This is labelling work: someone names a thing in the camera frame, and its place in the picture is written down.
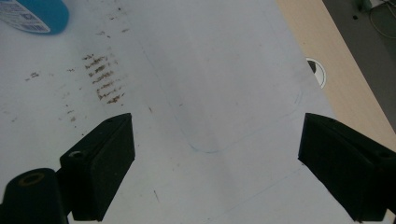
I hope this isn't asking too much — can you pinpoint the green object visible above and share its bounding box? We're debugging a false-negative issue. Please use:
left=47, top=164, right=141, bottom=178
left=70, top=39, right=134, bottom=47
left=357, top=0, right=374, bottom=11

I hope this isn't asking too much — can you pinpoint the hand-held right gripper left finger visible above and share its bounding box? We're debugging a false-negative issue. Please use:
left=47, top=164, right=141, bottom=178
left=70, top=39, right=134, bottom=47
left=59, top=112, right=136, bottom=222

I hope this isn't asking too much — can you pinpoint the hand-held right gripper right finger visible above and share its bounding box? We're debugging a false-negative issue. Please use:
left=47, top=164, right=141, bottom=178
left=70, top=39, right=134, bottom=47
left=297, top=112, right=396, bottom=223

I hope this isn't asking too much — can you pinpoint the thin grey cable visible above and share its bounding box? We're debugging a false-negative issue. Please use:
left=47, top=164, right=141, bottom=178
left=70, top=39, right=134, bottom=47
left=368, top=0, right=396, bottom=40

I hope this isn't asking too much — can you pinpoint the white cable grommet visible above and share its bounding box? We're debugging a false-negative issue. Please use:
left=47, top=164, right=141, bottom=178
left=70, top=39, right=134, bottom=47
left=305, top=57, right=327, bottom=90

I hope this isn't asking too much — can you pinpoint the white table mat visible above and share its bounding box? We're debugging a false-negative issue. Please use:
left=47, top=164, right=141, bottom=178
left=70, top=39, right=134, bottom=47
left=0, top=0, right=390, bottom=224

